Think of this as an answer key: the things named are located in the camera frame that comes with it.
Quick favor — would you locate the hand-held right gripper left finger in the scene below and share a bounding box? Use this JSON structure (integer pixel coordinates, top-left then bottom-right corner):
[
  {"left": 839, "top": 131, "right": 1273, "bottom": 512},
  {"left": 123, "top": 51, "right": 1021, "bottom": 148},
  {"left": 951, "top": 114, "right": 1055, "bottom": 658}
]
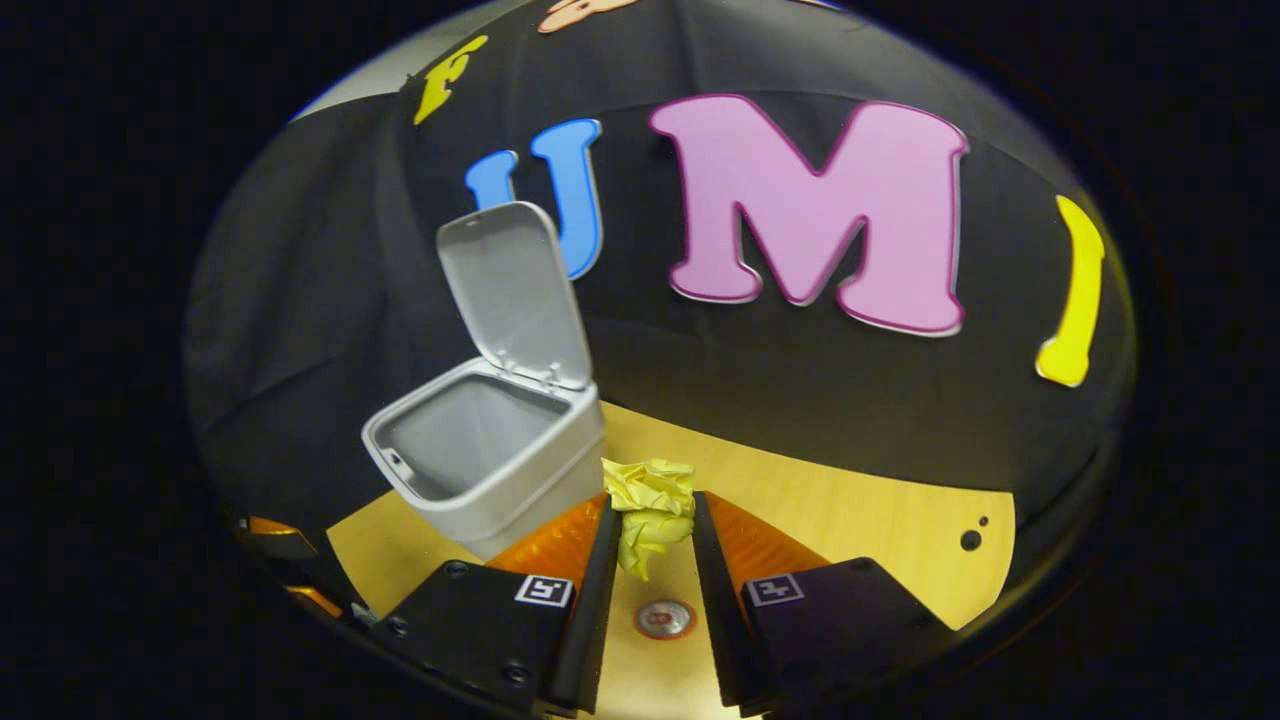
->
[{"left": 375, "top": 492, "right": 623, "bottom": 716}]

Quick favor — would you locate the white desktop garbage bin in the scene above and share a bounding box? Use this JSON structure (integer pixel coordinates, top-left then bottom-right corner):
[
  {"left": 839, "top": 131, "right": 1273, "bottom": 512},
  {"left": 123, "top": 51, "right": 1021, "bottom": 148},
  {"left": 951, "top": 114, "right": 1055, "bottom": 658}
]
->
[{"left": 362, "top": 201, "right": 607, "bottom": 561}]

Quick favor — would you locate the wooden desktop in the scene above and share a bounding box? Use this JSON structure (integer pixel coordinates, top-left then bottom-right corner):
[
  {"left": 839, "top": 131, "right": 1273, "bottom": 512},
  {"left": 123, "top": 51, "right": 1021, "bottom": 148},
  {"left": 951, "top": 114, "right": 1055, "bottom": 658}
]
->
[{"left": 327, "top": 400, "right": 1016, "bottom": 720}]

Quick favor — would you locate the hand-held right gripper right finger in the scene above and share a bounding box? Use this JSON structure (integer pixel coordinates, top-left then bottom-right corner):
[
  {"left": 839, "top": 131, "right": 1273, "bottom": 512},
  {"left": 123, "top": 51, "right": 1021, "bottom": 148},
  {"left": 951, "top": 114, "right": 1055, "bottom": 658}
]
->
[{"left": 692, "top": 490, "right": 961, "bottom": 716}]

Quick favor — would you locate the red pop can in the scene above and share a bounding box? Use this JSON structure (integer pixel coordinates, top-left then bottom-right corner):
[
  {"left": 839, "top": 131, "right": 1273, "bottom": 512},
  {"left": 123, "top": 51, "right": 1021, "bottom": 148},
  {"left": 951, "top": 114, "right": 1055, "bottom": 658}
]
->
[{"left": 635, "top": 599, "right": 697, "bottom": 641}]

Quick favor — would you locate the yellow paper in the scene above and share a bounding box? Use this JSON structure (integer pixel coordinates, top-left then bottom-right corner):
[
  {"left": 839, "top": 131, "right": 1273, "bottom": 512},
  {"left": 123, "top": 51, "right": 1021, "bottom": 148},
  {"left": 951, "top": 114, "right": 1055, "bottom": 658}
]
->
[{"left": 601, "top": 458, "right": 697, "bottom": 583}]

